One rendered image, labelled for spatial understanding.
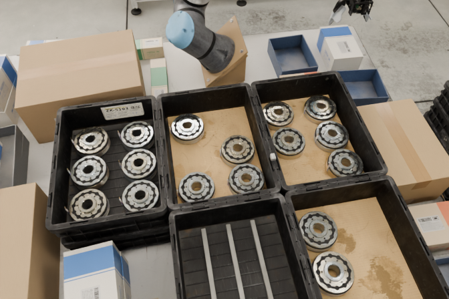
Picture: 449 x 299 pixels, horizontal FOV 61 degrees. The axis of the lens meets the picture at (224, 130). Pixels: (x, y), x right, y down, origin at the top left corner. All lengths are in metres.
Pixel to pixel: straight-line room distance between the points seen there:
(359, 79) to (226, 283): 0.98
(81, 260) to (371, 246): 0.74
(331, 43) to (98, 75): 0.91
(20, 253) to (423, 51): 2.72
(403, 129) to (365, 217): 0.33
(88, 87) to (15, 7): 2.27
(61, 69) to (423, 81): 2.23
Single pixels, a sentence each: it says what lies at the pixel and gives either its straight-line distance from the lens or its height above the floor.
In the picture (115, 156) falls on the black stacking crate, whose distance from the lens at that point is 1.22.
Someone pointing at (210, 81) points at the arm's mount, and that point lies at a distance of 1.45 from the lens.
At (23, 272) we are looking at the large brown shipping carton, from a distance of 1.06.
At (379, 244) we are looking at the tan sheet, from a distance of 1.12.
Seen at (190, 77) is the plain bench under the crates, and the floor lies 0.70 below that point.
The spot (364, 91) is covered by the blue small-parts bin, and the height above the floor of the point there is 0.70.
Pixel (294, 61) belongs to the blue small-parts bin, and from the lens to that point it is 1.65.
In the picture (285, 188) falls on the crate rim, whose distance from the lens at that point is 1.01.
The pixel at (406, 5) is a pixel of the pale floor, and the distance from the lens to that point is 3.46.
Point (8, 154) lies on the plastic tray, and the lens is 1.45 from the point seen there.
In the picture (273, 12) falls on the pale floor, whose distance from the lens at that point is 3.10.
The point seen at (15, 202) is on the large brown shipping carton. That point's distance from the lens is 1.15.
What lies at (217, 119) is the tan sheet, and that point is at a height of 0.83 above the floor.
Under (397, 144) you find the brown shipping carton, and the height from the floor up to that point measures 0.86.
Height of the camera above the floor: 1.81
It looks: 54 degrees down
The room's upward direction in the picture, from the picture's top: straight up
